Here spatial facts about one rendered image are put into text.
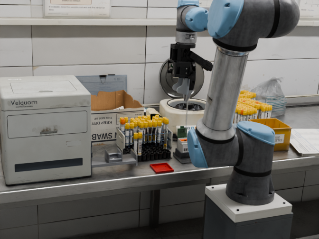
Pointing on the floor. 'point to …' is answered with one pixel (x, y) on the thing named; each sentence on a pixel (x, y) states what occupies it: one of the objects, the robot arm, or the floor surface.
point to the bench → (279, 159)
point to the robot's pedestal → (244, 225)
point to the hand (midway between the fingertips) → (187, 97)
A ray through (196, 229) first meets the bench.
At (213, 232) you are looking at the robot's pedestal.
